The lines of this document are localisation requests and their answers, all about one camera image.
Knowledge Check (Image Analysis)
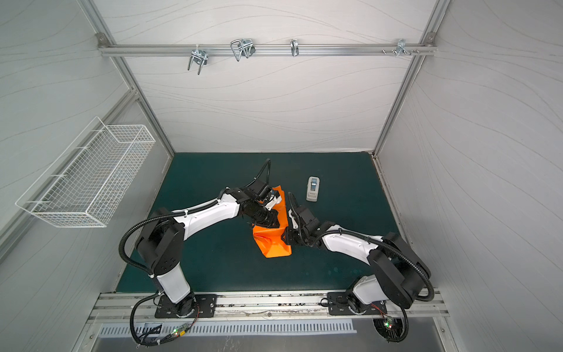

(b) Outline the orange wrapping paper sheet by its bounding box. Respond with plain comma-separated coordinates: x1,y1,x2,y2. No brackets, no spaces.
252,186,292,258

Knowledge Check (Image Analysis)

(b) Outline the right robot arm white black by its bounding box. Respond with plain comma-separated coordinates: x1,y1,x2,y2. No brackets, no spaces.
281,221,435,314

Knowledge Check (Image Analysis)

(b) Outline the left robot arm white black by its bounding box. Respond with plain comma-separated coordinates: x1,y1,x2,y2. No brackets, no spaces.
118,187,284,315

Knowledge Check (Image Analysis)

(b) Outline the green table mat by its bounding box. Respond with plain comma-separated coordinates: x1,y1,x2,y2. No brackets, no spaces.
121,153,397,292

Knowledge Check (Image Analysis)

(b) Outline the white vent strip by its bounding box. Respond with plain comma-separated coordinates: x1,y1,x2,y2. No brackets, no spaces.
98,319,357,338

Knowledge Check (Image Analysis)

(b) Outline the metal u-bolt clamp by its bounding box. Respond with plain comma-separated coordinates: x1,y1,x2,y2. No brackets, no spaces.
230,38,256,62
187,48,208,75

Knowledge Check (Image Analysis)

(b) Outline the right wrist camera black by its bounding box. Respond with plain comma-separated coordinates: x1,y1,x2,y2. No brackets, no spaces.
287,192,320,234

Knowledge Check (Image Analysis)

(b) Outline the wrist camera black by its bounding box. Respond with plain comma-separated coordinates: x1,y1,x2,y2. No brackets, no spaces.
287,192,320,234
243,158,282,211

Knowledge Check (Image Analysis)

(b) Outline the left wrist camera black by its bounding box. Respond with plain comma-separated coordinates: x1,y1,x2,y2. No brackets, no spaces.
243,158,282,211

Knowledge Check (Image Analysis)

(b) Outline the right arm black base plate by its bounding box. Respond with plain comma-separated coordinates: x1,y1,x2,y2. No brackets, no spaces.
321,291,387,317

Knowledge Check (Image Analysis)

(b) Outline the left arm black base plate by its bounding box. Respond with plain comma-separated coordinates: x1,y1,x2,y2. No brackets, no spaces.
155,293,218,319

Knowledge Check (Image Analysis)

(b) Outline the right black cable coil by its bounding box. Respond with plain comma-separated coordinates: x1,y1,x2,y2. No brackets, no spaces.
372,303,410,344

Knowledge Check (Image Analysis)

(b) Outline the left black cable bundle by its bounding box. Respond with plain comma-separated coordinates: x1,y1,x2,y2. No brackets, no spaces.
128,292,201,348

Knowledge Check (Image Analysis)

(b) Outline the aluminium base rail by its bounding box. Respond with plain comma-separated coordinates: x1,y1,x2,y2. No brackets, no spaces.
87,289,450,324

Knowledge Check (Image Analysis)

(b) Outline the white wire basket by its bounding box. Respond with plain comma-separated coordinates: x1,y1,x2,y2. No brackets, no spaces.
16,117,155,228

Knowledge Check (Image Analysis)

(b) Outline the aluminium cross rail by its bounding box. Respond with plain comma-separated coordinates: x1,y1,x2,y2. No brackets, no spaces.
98,42,438,57

